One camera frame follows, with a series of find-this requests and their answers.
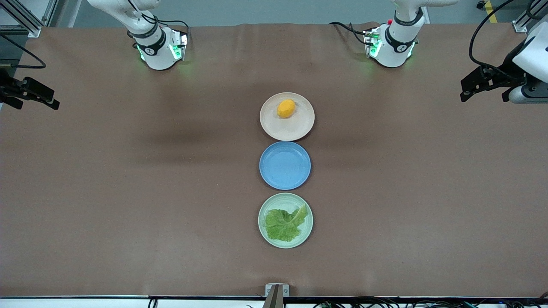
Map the black left arm base cable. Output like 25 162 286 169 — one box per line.
328 21 369 46

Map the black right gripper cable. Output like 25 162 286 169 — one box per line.
0 33 47 70

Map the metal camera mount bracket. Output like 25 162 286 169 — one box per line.
265 283 290 308

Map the beige round plate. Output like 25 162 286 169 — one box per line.
259 92 316 142

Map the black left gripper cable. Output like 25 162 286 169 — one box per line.
469 0 516 77

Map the metal base connector box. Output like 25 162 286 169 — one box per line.
169 27 189 63
363 26 382 59

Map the pale green round plate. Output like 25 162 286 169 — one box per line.
258 192 314 249

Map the aluminium frame profile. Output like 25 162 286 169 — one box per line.
0 0 59 38
512 0 541 33

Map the yellow lemon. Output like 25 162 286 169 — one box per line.
277 99 297 119

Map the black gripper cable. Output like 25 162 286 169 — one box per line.
0 33 47 70
469 0 516 77

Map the brown table cover mat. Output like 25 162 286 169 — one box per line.
0 21 548 298

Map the blue round plate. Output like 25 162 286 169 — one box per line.
259 141 312 191

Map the green lettuce leaf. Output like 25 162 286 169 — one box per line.
265 204 309 243

